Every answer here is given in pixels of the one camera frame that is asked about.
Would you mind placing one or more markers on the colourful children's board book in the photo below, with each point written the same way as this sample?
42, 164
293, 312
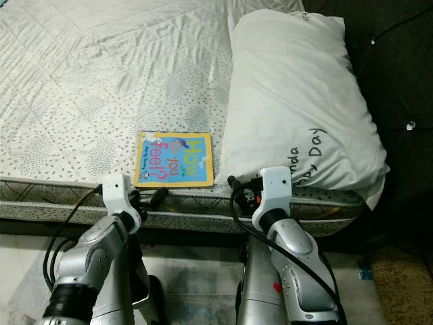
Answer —
176, 161

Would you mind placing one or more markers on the white pillow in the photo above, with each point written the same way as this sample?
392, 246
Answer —
298, 95

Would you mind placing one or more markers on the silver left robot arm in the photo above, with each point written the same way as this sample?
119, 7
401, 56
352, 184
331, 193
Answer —
88, 264

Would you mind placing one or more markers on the silver robot right leg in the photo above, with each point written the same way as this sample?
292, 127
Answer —
257, 284

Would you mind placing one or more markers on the silver robot leg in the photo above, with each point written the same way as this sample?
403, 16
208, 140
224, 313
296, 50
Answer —
135, 291
257, 284

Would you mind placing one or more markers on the silver robot left leg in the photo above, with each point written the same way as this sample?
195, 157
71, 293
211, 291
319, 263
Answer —
135, 291

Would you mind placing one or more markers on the brown floor rug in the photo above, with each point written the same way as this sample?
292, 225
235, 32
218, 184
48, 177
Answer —
402, 284

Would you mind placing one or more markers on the black tufted headboard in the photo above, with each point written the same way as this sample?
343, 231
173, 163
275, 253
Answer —
399, 81

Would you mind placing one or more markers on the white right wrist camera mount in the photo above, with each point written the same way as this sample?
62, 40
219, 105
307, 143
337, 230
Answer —
274, 188

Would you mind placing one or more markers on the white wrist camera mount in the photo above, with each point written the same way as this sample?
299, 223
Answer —
116, 193
274, 188

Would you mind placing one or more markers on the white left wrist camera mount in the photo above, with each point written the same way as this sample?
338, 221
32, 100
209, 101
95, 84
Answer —
116, 193

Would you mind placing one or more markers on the black bed frame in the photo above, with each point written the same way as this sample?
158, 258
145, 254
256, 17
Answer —
34, 227

